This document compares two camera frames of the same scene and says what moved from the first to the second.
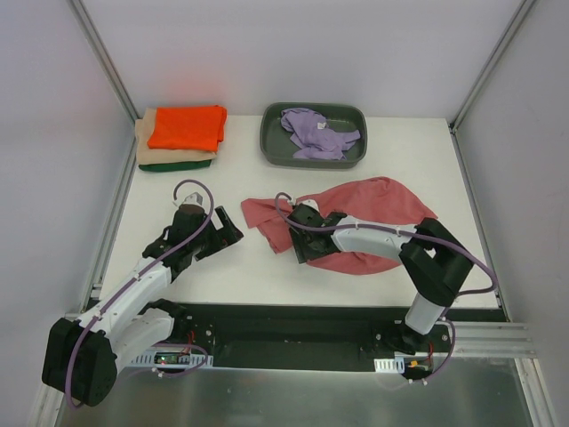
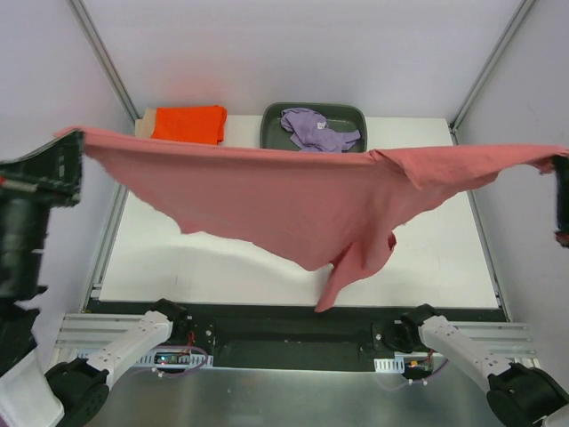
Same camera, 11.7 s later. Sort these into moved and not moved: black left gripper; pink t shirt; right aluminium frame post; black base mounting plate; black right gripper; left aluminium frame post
Moved: pink t shirt; black right gripper; black left gripper
Not moved: right aluminium frame post; left aluminium frame post; black base mounting plate
